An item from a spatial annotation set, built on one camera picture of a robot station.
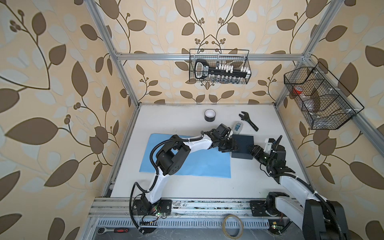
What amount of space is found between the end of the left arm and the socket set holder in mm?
291

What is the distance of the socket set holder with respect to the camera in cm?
84

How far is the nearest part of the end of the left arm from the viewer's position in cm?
74
